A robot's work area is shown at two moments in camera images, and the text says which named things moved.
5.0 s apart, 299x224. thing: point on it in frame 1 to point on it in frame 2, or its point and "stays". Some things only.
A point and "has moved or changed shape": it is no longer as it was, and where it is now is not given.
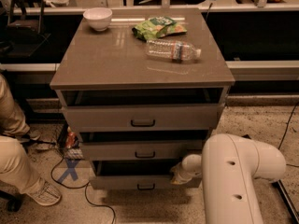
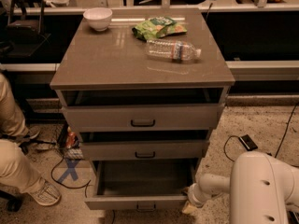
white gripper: [186, 169] to [196, 195]
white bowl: [98, 18] stays
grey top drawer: [140, 118] stays
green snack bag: [157, 27] stays
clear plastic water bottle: [174, 50] stays
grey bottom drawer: [138, 175] has moved or changed shape
